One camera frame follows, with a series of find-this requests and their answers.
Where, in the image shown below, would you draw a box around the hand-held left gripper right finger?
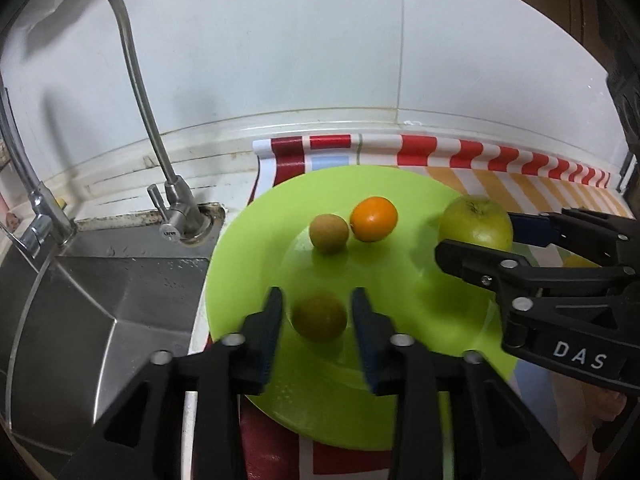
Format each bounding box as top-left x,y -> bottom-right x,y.
350,287 -> 581,480

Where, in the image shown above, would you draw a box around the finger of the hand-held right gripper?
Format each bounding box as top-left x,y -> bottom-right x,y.
435,238 -> 637,312
510,206 -> 640,267

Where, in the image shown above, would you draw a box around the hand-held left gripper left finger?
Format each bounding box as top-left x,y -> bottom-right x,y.
57,287 -> 286,480

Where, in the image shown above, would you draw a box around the green apple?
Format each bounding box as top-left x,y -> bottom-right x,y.
438,195 -> 515,256

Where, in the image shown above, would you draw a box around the green tangerine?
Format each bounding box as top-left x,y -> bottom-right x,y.
291,294 -> 348,343

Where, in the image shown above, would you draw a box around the lime green plate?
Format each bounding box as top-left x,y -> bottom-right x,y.
205,165 -> 518,451

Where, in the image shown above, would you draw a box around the person's right hand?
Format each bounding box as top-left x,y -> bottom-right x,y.
555,377 -> 640,441

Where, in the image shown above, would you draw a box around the orange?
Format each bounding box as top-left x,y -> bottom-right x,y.
349,196 -> 399,244

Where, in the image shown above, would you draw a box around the striped colourful tablecloth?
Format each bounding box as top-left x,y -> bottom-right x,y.
190,134 -> 631,480

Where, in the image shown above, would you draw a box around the brown kiwi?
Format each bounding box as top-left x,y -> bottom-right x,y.
309,213 -> 350,255

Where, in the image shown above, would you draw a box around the slim steel gooseneck faucet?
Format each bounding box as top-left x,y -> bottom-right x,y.
50,0 -> 213,246

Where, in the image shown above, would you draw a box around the stainless steel sink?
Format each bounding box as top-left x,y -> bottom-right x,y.
0,205 -> 226,456

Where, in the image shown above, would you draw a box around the large chrome faucet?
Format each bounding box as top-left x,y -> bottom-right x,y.
0,75 -> 76,256

